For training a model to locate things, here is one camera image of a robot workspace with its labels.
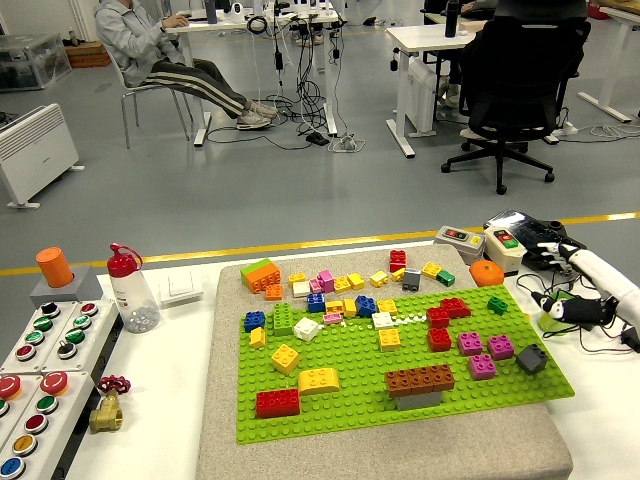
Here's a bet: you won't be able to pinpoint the clear bottle red cap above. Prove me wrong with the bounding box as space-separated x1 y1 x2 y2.
106 243 162 335

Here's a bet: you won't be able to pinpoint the dark grey sloped brick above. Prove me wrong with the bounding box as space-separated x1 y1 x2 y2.
515 344 549 375

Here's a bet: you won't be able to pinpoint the white tower case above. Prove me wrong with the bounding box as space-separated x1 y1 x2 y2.
407 59 441 136

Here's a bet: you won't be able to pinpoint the black office chair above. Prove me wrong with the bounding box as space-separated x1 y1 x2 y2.
440 7 592 196

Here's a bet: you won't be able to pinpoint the brass valve red handle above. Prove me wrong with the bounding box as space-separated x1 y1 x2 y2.
88 374 132 434

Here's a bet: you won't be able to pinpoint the grey long toy brick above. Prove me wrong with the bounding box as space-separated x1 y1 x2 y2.
394 389 445 412

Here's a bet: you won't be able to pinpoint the grey two-button switch box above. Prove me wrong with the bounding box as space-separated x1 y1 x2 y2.
433 225 487 266

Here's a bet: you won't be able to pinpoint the large red toy brick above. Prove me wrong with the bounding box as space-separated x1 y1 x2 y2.
255 388 302 420

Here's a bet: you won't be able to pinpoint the black handheld controller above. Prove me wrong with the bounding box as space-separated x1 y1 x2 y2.
483 208 589 274

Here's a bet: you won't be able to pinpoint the brown toy brick slab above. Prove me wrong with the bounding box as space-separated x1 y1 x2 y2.
385 363 457 400

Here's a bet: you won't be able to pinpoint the white panel heater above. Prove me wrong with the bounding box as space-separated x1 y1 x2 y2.
0 102 86 209

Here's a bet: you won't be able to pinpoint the white desk wooden top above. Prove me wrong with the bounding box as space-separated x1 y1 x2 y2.
577 4 640 124

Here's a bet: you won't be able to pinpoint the clear storage crate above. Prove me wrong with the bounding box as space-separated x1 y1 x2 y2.
0 32 74 93

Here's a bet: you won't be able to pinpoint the curved yellow toy brick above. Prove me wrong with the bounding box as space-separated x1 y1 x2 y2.
297 367 341 397

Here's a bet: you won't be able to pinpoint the white wall switch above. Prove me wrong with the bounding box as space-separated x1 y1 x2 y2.
158 271 204 307

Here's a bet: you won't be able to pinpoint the curved red toy brick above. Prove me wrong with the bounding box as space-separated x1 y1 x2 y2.
439 297 472 320

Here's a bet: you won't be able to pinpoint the orange fruit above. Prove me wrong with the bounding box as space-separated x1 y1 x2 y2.
468 258 506 289

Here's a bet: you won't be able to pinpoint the white emergency-stop button box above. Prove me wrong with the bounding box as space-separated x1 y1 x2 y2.
0 372 44 451
0 369 96 480

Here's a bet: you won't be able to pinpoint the grey-brown mat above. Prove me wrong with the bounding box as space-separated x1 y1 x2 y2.
194 247 574 480

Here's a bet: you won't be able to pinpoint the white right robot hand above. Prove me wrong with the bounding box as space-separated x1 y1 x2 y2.
529 241 640 329

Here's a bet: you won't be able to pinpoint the orange cylinder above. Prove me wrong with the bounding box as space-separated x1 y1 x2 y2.
34 246 76 289

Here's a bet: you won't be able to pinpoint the wooden crate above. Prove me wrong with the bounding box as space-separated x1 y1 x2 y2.
64 42 112 69

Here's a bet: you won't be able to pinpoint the tall lime toy brick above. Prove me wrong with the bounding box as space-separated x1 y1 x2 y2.
272 303 295 336

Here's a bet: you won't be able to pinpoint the green studded baseplate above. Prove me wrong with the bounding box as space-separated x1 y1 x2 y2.
234 285 576 446

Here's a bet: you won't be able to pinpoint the white chair metal legs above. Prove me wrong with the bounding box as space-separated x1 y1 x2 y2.
107 49 194 150

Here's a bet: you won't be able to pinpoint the large orange toy brick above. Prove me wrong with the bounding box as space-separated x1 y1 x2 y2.
244 258 282 293

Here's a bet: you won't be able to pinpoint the seated person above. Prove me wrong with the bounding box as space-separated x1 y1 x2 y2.
93 0 279 130

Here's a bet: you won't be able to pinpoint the black bottle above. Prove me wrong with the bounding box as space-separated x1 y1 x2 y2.
444 0 460 39

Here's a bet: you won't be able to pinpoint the thin black cord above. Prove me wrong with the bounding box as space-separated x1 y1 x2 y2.
514 272 640 354

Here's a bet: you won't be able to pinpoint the green plastic cup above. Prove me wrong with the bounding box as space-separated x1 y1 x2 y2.
538 312 576 337

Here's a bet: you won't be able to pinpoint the hanging cable bundle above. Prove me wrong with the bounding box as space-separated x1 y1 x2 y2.
247 14 346 139

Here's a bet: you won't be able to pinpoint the white desk with cables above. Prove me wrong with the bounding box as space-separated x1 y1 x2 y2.
163 7 349 148

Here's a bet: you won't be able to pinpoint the white red-green button box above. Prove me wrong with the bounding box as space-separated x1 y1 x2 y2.
482 225 529 277

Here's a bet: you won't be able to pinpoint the white four-button control box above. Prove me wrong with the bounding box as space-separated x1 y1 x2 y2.
38 298 121 375
0 301 76 375

